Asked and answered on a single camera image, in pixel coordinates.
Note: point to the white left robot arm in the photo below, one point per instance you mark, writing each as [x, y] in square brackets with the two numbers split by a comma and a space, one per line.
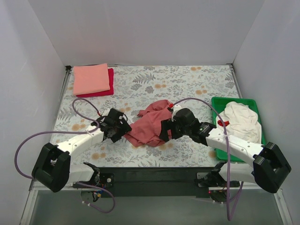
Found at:
[53, 167]

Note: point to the folded salmon pink t shirt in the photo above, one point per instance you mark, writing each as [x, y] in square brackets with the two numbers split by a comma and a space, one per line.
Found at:
[90, 79]

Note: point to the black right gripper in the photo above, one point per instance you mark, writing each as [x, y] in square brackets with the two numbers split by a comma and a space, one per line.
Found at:
[165, 129]

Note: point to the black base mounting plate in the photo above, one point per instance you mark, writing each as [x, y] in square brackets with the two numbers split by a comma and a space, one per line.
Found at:
[158, 181]

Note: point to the dusty rose t shirt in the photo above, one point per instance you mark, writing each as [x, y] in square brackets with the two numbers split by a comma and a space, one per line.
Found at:
[146, 130]

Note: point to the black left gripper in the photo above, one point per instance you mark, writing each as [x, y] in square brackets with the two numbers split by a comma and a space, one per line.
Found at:
[122, 126]

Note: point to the green plastic tray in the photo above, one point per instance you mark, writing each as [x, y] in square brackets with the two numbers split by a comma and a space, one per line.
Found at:
[219, 104]

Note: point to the floral patterned table mat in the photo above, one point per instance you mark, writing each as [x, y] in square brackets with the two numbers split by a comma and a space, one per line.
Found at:
[134, 89]

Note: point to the white t shirt red print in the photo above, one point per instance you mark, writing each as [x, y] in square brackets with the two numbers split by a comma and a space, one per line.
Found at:
[241, 121]

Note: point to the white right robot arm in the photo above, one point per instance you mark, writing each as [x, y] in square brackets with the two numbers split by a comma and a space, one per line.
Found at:
[264, 165]

